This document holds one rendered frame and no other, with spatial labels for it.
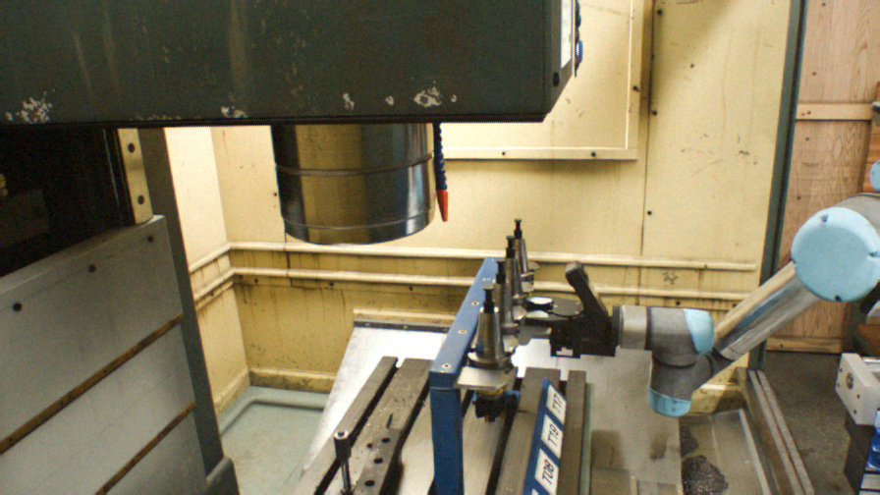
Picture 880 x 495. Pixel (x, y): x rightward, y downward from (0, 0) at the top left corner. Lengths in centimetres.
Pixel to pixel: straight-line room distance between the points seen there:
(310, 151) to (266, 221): 134
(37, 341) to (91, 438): 18
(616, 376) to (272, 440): 97
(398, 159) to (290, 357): 154
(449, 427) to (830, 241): 56
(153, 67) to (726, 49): 130
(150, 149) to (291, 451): 104
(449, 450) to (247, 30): 65
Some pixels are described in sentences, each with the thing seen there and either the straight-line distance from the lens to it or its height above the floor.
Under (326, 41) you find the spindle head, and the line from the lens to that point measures 53.
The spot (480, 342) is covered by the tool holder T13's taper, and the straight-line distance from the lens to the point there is 93.
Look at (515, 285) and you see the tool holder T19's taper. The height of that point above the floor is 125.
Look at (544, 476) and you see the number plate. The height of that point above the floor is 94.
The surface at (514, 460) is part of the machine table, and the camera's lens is 129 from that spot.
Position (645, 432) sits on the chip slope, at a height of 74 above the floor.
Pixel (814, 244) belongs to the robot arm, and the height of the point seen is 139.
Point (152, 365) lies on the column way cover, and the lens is 112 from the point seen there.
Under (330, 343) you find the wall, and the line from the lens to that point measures 200.
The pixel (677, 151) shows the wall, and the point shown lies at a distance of 165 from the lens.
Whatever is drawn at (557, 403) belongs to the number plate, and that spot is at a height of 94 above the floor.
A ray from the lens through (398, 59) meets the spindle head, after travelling 51.
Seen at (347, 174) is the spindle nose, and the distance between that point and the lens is 59.
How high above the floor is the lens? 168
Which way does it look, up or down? 19 degrees down
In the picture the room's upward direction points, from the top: 3 degrees counter-clockwise
